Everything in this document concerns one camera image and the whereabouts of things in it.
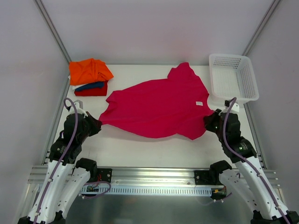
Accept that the magenta t shirt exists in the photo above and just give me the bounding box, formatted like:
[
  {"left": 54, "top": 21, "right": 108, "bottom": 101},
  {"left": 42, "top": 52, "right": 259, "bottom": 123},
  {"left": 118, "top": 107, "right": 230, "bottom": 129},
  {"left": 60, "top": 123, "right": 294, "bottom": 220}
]
[{"left": 99, "top": 62, "right": 213, "bottom": 140}]

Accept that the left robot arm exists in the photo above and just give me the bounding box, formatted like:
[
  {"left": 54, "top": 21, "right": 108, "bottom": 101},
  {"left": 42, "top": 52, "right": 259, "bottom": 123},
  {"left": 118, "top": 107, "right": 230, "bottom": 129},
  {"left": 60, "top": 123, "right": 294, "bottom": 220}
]
[{"left": 18, "top": 112, "right": 102, "bottom": 224}]

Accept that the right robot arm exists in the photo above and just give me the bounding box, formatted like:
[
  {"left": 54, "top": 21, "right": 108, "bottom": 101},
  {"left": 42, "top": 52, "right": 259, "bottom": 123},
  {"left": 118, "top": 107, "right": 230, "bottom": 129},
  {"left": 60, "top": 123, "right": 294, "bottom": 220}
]
[{"left": 204, "top": 109, "right": 299, "bottom": 224}]

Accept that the white garment label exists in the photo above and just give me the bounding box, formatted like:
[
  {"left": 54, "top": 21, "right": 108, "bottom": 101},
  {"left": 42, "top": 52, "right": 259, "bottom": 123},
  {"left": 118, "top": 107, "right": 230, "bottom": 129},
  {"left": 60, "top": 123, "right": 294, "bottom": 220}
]
[{"left": 196, "top": 101, "right": 203, "bottom": 106}]

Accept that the red folded t shirt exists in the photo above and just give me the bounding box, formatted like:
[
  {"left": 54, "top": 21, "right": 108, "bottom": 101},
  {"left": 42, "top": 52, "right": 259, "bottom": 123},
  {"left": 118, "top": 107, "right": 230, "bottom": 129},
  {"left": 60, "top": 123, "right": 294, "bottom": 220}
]
[{"left": 74, "top": 82, "right": 108, "bottom": 97}]

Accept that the blue folded t shirt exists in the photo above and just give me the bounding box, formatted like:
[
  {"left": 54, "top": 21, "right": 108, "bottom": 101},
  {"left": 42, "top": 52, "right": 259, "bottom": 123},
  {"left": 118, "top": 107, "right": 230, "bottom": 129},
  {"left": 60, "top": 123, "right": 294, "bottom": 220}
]
[{"left": 75, "top": 82, "right": 106, "bottom": 91}]

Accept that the white plastic basket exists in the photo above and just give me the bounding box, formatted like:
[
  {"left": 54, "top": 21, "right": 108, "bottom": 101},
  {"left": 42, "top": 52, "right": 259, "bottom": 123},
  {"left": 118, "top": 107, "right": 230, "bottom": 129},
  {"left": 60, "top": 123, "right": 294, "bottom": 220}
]
[{"left": 209, "top": 54, "right": 259, "bottom": 104}]

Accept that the orange folded t shirt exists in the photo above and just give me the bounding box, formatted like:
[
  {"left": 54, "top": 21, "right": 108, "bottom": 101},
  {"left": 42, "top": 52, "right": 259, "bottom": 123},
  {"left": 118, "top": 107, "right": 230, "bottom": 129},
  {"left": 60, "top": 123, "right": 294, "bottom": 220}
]
[{"left": 69, "top": 58, "right": 114, "bottom": 86}]

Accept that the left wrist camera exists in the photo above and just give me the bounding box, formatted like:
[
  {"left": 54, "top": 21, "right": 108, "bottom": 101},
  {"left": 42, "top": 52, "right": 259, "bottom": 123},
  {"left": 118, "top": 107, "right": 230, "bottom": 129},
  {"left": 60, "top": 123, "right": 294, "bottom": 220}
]
[{"left": 68, "top": 100, "right": 87, "bottom": 116}]

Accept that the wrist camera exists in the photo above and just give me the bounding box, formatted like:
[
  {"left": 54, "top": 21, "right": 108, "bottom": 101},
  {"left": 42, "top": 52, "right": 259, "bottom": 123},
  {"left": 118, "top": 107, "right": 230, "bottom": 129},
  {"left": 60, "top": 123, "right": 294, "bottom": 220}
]
[
  {"left": 219, "top": 100, "right": 240, "bottom": 115},
  {"left": 68, "top": 100, "right": 87, "bottom": 116}
]

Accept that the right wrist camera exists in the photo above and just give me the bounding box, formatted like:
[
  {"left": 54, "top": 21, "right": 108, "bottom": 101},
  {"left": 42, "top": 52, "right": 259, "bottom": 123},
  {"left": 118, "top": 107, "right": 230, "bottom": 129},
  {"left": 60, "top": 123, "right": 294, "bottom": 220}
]
[{"left": 219, "top": 100, "right": 240, "bottom": 115}]

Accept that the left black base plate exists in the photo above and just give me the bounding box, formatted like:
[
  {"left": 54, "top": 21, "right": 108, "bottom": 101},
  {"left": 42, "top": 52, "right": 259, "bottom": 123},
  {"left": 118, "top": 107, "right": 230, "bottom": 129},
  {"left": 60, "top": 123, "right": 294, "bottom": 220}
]
[{"left": 96, "top": 168, "right": 113, "bottom": 183}]

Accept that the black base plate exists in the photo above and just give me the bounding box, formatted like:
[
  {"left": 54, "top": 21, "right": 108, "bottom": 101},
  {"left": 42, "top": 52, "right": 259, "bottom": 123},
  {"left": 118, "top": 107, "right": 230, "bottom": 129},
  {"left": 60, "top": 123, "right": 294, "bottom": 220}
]
[
  {"left": 96, "top": 168, "right": 113, "bottom": 183},
  {"left": 194, "top": 170, "right": 217, "bottom": 185}
]

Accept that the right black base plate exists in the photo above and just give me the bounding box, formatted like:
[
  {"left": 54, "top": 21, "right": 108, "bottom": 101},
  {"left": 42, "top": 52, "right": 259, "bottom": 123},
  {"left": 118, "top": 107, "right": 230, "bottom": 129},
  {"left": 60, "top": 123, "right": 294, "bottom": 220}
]
[{"left": 194, "top": 170, "right": 217, "bottom": 185}]

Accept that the aluminium mounting rail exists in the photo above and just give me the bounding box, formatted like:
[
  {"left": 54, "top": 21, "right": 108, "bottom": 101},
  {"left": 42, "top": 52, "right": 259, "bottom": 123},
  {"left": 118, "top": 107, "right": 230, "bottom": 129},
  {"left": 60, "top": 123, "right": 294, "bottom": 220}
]
[{"left": 28, "top": 165, "right": 280, "bottom": 189}]

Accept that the white slotted cable duct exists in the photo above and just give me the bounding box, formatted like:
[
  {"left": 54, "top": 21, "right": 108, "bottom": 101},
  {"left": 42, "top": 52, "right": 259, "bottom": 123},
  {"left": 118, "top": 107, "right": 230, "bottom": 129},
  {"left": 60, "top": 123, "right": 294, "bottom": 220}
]
[{"left": 79, "top": 185, "right": 213, "bottom": 196}]

